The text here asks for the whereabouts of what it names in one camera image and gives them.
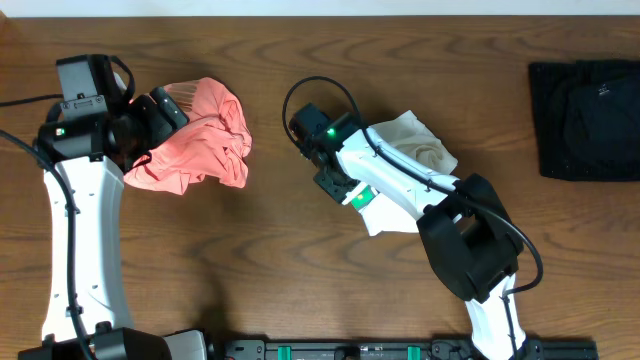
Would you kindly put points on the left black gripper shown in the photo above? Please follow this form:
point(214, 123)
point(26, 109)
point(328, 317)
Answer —
point(159, 127)

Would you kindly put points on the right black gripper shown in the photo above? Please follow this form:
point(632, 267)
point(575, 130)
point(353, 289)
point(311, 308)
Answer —
point(337, 191)

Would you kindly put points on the white t-shirt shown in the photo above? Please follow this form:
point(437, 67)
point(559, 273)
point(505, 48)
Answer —
point(420, 145)

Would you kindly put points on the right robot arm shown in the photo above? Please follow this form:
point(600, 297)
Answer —
point(467, 235)

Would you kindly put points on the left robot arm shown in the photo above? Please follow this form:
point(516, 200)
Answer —
point(88, 315)

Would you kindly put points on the black fabric container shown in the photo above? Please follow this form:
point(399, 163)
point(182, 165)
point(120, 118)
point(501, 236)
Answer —
point(586, 119)

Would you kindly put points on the pink printed t-shirt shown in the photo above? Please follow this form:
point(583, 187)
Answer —
point(214, 143)

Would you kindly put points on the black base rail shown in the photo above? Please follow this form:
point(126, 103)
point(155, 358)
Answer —
point(436, 349)

